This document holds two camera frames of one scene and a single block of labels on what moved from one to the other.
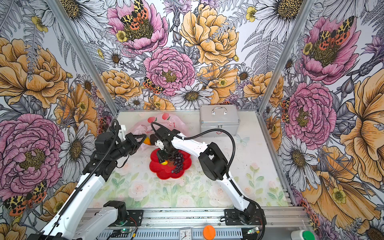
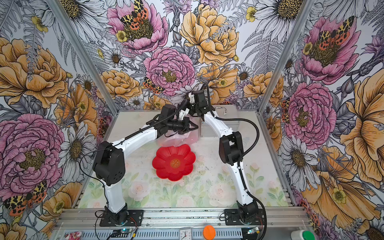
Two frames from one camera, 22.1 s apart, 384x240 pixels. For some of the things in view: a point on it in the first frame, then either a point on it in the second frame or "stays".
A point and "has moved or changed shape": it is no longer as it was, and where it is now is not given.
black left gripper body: (129, 146) -> (182, 126)
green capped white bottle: (301, 234) stays
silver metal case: (224, 117) stays
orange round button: (209, 232) stays
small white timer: (185, 233) stays
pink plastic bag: (169, 120) has moved or changed shape
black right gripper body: (166, 153) -> (193, 107)
